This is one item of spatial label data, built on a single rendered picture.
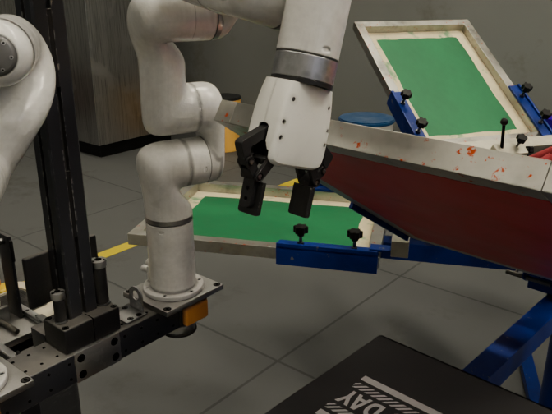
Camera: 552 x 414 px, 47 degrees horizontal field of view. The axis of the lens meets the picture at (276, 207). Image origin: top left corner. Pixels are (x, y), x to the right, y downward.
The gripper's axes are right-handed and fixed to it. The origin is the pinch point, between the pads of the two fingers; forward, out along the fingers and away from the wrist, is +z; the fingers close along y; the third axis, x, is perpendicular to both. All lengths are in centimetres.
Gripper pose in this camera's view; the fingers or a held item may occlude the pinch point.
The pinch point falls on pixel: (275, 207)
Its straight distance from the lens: 77.1
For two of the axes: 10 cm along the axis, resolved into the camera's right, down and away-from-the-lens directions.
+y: -6.5, -0.3, -7.6
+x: 7.3, 2.4, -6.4
